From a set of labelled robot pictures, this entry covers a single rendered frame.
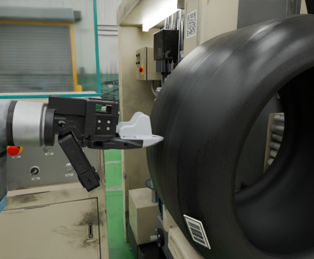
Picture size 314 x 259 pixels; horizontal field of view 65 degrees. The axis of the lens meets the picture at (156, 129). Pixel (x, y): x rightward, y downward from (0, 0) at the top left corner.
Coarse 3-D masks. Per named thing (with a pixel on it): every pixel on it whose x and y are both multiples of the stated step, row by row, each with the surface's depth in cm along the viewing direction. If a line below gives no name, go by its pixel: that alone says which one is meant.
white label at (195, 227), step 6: (186, 216) 44; (186, 222) 45; (192, 222) 43; (198, 222) 41; (192, 228) 44; (198, 228) 42; (192, 234) 45; (198, 234) 43; (204, 234) 42; (198, 240) 44; (204, 240) 43; (204, 246) 44
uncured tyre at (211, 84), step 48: (240, 48) 41; (288, 48) 40; (192, 96) 43; (240, 96) 39; (288, 96) 76; (192, 144) 41; (240, 144) 40; (288, 144) 80; (192, 192) 42; (240, 192) 80; (288, 192) 79; (192, 240) 47; (240, 240) 44; (288, 240) 66
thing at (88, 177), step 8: (64, 136) 42; (72, 136) 42; (64, 144) 41; (72, 144) 42; (64, 152) 41; (72, 152) 42; (80, 152) 42; (72, 160) 42; (80, 160) 43; (80, 168) 43; (88, 168) 43; (80, 176) 43; (88, 176) 44; (96, 176) 45; (88, 184) 44; (96, 184) 45
